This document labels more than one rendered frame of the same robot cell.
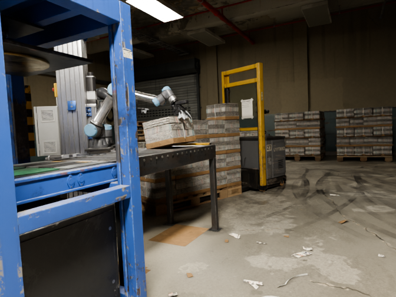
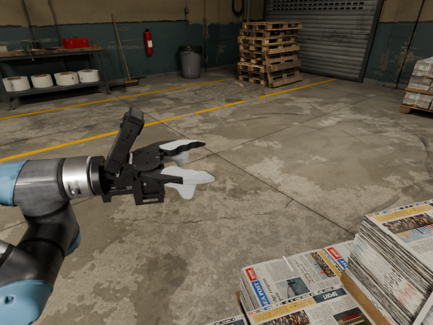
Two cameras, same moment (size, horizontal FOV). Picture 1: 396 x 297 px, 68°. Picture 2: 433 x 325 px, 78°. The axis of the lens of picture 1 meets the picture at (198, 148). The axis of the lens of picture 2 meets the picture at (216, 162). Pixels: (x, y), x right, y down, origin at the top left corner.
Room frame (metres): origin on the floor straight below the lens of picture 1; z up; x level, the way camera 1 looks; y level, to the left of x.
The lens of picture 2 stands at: (3.28, 0.42, 1.47)
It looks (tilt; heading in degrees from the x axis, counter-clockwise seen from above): 29 degrees down; 24
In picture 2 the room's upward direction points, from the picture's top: straight up
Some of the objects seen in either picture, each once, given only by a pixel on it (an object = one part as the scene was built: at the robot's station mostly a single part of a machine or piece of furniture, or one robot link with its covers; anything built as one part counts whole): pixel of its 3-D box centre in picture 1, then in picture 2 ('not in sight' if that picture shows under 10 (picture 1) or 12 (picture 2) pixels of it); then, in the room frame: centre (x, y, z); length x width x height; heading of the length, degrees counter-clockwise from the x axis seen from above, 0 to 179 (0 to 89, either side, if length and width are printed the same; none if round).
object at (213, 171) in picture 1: (213, 194); not in sight; (2.71, -0.13, 0.34); 0.06 x 0.06 x 0.68; 62
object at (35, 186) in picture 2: not in sight; (37, 183); (3.52, 0.87, 1.21); 0.11 x 0.08 x 0.09; 125
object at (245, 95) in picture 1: (243, 106); not in sight; (4.49, -0.72, 1.27); 0.57 x 0.01 x 0.65; 40
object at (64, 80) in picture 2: not in sight; (53, 69); (6.91, 5.42, 0.55); 1.80 x 0.70 x 1.09; 152
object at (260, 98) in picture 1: (260, 125); not in sight; (4.23, -0.92, 0.97); 0.09 x 0.09 x 1.75; 40
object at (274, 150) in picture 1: (258, 160); not in sight; (4.72, -0.98, 0.40); 0.69 x 0.55 x 0.80; 40
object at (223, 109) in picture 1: (223, 149); not in sight; (4.20, -0.37, 0.65); 0.39 x 0.30 x 1.29; 40
